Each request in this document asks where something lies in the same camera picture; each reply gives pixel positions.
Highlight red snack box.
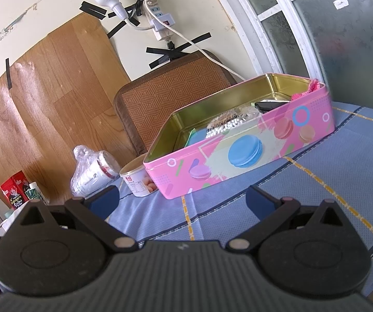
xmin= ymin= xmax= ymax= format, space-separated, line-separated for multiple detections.
xmin=0 ymin=171 xmax=30 ymax=210

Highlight pink metal tin box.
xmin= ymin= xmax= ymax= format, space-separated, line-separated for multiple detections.
xmin=144 ymin=73 xmax=335 ymax=199

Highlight white tissue pack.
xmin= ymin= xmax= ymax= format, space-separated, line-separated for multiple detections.
xmin=0 ymin=215 xmax=16 ymax=237

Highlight white power strip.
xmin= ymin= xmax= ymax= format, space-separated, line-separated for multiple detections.
xmin=143 ymin=0 xmax=175 ymax=42

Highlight bag of cotton swabs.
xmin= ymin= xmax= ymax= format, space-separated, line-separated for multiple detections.
xmin=205 ymin=104 xmax=262 ymax=139

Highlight green white tube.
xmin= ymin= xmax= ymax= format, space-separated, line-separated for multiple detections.
xmin=26 ymin=182 xmax=49 ymax=205

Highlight white power cable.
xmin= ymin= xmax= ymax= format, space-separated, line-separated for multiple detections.
xmin=143 ymin=0 xmax=247 ymax=82

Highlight black glasses case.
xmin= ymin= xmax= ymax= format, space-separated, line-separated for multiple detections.
xmin=254 ymin=99 xmax=289 ymax=113

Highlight pink knitted sock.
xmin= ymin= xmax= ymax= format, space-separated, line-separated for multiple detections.
xmin=290 ymin=79 xmax=325 ymax=101

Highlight plastic bag of paper cups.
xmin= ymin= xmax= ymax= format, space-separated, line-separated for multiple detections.
xmin=70 ymin=145 xmax=121 ymax=198

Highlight brown woven chair cushion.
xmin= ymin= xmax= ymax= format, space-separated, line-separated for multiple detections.
xmin=113 ymin=51 xmax=237 ymax=155

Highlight blue striped tablecloth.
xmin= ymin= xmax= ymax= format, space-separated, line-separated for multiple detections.
xmin=109 ymin=102 xmax=373 ymax=294

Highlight round food can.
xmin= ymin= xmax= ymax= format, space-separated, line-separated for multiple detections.
xmin=119 ymin=154 xmax=158 ymax=197

